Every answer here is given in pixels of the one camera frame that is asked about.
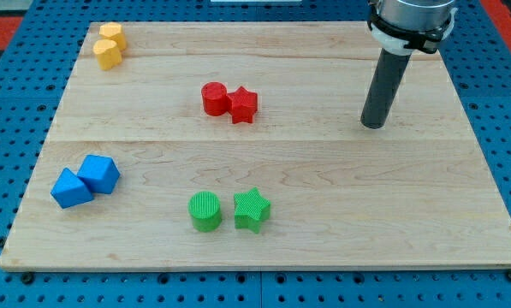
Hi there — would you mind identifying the red star block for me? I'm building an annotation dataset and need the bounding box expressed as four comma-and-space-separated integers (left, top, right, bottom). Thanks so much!
227, 86, 258, 124

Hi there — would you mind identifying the yellow heart block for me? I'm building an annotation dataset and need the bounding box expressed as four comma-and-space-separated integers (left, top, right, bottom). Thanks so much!
92, 39, 122, 70

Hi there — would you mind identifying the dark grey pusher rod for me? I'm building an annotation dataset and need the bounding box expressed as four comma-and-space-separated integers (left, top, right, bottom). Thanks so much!
360, 49, 411, 129

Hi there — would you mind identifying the red cylinder block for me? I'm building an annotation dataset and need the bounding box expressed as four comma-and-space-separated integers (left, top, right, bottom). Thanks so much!
201, 81, 229, 116

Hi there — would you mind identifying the blue triangular block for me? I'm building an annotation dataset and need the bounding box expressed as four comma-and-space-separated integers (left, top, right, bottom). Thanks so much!
51, 168, 93, 209

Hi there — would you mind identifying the wooden board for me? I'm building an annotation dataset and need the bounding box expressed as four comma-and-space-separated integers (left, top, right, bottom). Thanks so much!
0, 22, 511, 272

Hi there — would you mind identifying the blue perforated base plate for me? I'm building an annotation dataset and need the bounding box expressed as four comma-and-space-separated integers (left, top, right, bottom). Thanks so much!
0, 0, 511, 307

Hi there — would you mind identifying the yellow pentagon block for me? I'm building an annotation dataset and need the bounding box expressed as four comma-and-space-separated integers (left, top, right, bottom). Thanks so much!
98, 21, 128, 50

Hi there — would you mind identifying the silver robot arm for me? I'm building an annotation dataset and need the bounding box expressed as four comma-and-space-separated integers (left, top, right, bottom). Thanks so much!
367, 0, 457, 56

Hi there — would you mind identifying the green cylinder block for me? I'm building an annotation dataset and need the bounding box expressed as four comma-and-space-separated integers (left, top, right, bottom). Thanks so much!
187, 191, 222, 232

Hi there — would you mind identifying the blue cube block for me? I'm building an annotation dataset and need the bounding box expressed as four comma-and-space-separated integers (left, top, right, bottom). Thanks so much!
77, 155, 121, 194

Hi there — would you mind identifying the green star block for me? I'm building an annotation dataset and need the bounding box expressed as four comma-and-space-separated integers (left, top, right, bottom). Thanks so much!
234, 187, 271, 234

